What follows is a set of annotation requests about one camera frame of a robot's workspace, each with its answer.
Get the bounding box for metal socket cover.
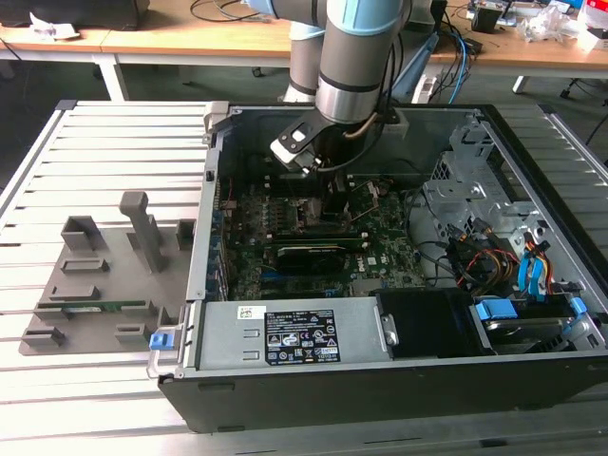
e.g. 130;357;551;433
350;181;384;225

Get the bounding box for black RAM slot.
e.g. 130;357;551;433
276;228;370;238
264;183;355;193
264;175;355;184

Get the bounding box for green motherboard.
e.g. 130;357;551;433
222;175;428;303

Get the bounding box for black graphics card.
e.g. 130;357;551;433
275;243;351;276

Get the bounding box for grey metal drive cage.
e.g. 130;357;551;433
420;121;557;253

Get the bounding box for white power strip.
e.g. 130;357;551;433
411;74;439;105

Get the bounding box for grey case latch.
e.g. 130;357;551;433
202;102;234;143

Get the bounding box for grey power supply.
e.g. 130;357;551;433
194;297;395;374

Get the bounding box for black PC case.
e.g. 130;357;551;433
156;102;608;431

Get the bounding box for hard disk in blue carrier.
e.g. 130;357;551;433
468;294;595;356

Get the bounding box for black box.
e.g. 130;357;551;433
429;0;448;34

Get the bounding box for wooden desk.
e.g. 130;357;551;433
0;21;294;104
427;28;608;96

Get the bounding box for grey parts rack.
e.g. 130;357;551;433
18;189;197;356

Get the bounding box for small black container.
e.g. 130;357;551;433
469;4;505;34

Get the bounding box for green RAM stick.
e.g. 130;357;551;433
37;299;147;314

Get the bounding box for blue case clip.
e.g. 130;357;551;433
568;294;586;330

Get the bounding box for black chair base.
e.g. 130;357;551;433
559;75;593;100

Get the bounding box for clear plastic bags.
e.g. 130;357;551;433
516;4;588;45

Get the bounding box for black bag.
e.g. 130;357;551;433
0;0;148;29

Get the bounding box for red white box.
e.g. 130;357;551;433
581;0;608;51

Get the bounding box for crumpled white paper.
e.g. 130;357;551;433
28;11;82;42

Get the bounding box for brown cable sleeve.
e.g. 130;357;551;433
342;112;379;143

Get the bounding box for black wire bundle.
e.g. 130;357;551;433
402;187;460;289

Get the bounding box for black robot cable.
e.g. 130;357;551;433
311;42;408;173

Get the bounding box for coloured power wire bundle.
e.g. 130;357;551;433
446;227;522;289

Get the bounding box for blue cable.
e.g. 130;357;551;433
444;26;471;104

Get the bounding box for blue data wire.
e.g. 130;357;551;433
525;241;551;305
516;254;536;299

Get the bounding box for grey metal handle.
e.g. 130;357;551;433
145;303;194;381

